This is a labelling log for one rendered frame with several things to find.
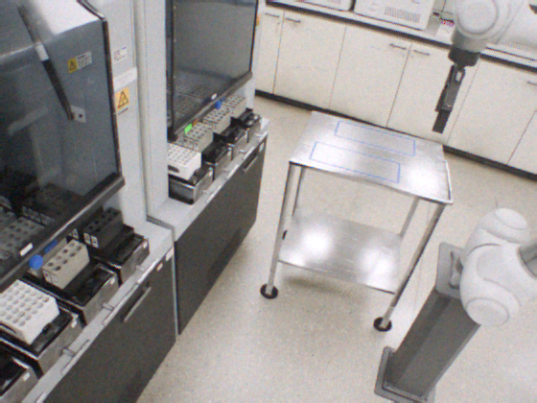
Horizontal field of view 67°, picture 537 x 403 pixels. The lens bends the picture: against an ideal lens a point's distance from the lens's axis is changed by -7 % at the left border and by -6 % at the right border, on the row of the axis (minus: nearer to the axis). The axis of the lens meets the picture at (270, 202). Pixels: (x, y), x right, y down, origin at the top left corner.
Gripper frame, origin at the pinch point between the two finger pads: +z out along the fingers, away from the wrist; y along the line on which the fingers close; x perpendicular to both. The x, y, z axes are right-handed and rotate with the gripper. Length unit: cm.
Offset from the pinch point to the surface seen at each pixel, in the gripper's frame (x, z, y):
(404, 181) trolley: 1.3, 38.0, 24.0
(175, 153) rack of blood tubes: 77, 34, -9
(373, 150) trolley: 16, 38, 40
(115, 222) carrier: 74, 33, -48
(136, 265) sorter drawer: 66, 45, -50
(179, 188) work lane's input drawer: 72, 42, -17
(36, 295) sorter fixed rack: 74, 33, -77
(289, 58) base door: 110, 76, 219
